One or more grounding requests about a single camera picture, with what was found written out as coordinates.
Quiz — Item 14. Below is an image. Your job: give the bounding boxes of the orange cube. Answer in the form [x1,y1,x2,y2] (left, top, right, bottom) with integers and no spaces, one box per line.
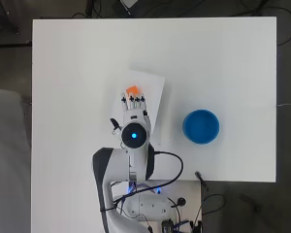
[125,84,140,96]

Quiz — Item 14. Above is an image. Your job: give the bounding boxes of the blue round tub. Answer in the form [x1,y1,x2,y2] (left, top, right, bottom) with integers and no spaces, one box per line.
[182,109,221,146]

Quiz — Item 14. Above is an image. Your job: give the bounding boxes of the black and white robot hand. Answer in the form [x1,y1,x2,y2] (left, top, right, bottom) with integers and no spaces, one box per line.
[110,92,152,134]

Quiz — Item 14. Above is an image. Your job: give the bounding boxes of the black clamp at table edge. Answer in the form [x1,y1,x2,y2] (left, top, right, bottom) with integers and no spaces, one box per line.
[194,171,210,192]

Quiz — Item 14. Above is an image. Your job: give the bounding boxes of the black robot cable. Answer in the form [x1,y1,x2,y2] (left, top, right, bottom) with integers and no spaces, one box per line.
[100,150,184,213]

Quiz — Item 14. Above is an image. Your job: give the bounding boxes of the white flat box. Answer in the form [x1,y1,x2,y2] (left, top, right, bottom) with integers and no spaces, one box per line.
[112,69,167,135]

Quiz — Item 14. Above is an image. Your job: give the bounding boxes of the black floor cable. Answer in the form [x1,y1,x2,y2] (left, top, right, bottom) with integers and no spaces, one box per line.
[229,5,291,47]

